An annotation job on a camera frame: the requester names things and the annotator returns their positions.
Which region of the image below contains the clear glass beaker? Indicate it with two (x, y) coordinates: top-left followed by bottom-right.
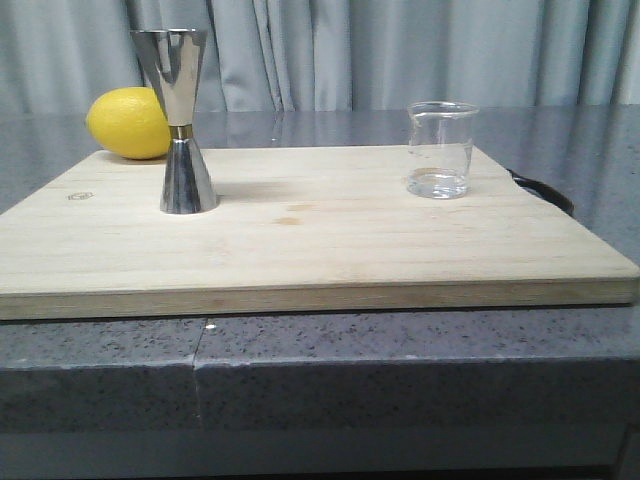
(406, 101), (479, 200)

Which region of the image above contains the silver hourglass jigger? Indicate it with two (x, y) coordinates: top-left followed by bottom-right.
(130, 29), (218, 214)

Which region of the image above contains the light wooden cutting board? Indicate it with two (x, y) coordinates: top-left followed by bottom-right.
(1, 146), (639, 320)

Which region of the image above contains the yellow lemon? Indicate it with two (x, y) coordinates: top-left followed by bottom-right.
(85, 87), (170, 160)

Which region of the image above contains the grey pleated curtain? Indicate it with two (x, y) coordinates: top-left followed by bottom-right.
(1, 1), (639, 116)

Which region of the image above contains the black cutting board handle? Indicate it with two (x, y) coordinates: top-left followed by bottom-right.
(508, 169), (575, 216)

